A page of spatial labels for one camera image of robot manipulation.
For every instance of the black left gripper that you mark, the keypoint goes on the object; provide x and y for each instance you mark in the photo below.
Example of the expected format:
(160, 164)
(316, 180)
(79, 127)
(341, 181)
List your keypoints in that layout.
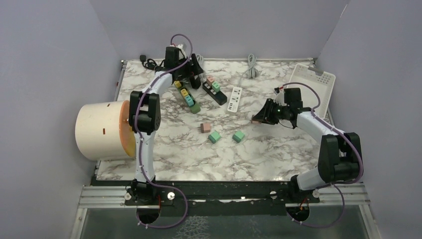
(192, 70)

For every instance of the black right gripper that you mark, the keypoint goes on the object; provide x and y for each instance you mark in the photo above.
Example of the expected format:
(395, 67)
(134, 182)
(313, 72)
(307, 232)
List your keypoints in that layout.
(265, 112)

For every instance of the black power strip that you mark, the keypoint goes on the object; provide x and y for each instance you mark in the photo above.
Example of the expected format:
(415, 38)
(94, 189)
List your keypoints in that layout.
(219, 97)

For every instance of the light green charger plug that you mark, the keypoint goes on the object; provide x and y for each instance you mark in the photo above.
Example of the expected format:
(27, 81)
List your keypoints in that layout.
(215, 87)

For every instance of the green power strip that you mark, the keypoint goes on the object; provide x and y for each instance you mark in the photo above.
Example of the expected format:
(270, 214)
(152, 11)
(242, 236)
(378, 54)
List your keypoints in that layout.
(194, 109)

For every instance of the white power strip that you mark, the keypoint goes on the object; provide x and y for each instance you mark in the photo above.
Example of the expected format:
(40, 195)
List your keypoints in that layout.
(234, 100)

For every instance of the pink USB charger plug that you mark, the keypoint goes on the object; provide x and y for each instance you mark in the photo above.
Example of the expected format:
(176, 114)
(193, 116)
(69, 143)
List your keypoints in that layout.
(205, 127)

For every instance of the green USB charger plug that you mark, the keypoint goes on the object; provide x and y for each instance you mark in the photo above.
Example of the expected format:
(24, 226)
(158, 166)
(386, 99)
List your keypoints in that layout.
(214, 137)

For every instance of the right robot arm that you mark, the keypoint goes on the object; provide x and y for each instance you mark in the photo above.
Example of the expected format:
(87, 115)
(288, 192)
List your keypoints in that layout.
(339, 160)

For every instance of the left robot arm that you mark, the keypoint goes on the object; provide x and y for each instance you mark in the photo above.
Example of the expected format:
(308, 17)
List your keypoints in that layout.
(145, 112)

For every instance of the yellow charger plug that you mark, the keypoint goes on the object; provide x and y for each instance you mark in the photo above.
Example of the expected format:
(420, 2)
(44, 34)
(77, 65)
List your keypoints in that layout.
(184, 92)
(178, 84)

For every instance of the teal blue charger plug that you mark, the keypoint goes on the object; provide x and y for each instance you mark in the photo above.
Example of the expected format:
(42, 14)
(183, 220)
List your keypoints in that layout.
(190, 101)

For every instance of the white plastic basket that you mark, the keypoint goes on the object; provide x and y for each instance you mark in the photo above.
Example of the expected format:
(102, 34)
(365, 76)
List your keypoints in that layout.
(316, 87)

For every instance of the cream cylindrical drum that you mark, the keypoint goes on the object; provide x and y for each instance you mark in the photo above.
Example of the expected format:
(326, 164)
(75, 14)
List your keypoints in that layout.
(102, 131)

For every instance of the aluminium front rail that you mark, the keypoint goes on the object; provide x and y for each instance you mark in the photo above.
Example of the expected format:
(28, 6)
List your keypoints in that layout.
(220, 192)

